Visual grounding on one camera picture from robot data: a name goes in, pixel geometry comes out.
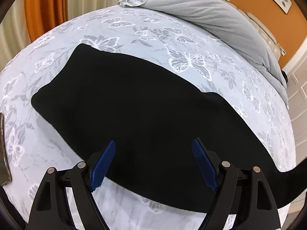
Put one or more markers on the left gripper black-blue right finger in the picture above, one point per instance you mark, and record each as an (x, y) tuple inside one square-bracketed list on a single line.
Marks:
[(256, 206)]

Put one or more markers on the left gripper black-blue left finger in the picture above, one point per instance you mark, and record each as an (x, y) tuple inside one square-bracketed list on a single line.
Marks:
[(50, 209)]

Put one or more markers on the black pants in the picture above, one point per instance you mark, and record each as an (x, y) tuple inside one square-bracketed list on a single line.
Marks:
[(153, 115)]

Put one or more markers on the black smartphone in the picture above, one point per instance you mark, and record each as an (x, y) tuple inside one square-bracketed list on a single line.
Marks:
[(5, 175)]

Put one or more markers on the white wardrobe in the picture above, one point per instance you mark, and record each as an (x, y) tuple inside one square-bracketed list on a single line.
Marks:
[(296, 90)]

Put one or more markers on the grey duvet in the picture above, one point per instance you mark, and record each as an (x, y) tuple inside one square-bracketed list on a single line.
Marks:
[(229, 25)]

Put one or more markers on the butterfly print bed sheet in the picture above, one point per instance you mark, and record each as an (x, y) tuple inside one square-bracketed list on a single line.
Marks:
[(33, 145)]

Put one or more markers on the orange curtain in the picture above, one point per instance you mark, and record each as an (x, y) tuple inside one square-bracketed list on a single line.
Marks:
[(44, 15)]

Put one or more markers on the cream curtain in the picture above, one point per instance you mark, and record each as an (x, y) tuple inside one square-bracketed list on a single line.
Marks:
[(14, 32)]

